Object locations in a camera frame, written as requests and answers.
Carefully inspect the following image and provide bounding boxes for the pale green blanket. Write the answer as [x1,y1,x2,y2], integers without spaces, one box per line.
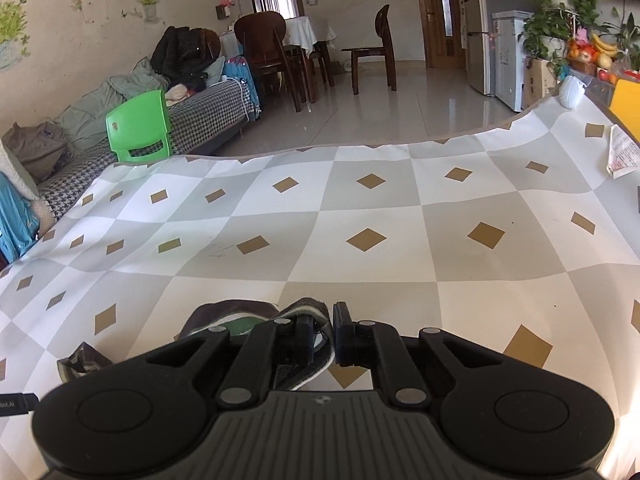
[52,57,171,151]

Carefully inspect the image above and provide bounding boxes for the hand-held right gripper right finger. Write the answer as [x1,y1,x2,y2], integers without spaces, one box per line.
[332,301,508,408]

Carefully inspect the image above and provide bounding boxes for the pale green pillow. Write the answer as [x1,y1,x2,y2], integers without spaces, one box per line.
[197,56,227,86]

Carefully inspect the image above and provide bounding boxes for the green brown striped t-shirt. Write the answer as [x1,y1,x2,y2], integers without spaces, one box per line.
[56,297,335,392]

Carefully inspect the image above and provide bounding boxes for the green potted plant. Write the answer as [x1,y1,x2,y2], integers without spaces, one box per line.
[517,0,601,78]

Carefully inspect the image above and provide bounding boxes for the brown wooden door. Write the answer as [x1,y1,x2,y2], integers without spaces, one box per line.
[412,0,468,70]

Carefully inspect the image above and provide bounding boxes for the cardboard box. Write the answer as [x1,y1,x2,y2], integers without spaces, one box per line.
[522,57,558,111]

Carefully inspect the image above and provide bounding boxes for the white round device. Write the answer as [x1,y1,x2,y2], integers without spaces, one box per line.
[557,75,587,110]

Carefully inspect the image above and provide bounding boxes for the printed paper leaflet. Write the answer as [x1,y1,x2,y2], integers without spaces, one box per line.
[606,125,640,180]

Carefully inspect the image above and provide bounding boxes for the light blue printed garment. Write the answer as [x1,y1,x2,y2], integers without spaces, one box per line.
[0,170,38,263]

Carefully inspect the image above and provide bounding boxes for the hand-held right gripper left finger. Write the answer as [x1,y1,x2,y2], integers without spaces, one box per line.
[145,312,317,408]

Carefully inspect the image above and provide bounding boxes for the fruit basket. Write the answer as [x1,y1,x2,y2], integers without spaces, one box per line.
[565,30,640,86]

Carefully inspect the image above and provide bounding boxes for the yellow bananas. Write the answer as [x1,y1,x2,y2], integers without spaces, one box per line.
[590,32,620,58]

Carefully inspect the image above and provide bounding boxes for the dark wooden dining chair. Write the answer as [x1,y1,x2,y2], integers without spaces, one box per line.
[341,4,398,96]
[234,11,321,113]

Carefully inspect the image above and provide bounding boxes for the grey brown crumpled garment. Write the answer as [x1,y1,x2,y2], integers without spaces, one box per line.
[1,121,71,183]

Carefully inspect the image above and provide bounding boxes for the green plant wall sticker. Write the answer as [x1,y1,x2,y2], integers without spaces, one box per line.
[0,2,30,71]

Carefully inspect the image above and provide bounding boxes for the black jacket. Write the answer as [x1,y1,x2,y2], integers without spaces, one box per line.
[150,25,223,93]

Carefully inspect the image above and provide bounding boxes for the dining table with white cloth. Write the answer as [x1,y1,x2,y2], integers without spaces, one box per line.
[282,15,338,86]

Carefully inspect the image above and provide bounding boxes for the houndstooth covered sofa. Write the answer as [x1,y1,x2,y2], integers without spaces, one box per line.
[35,77,256,221]

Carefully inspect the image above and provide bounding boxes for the green plastic chair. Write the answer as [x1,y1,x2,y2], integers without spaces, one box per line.
[105,90,173,165]

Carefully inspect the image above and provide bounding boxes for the yellow box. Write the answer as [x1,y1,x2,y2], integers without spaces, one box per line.
[609,77,640,128]

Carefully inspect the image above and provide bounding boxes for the silver refrigerator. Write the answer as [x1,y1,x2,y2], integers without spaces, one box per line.
[459,0,540,97]

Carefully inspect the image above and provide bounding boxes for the white pink garment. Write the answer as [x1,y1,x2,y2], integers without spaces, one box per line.
[165,79,208,107]

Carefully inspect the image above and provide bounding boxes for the checkered diamond pattern tablecloth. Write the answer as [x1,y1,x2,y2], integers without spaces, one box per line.
[0,91,640,480]

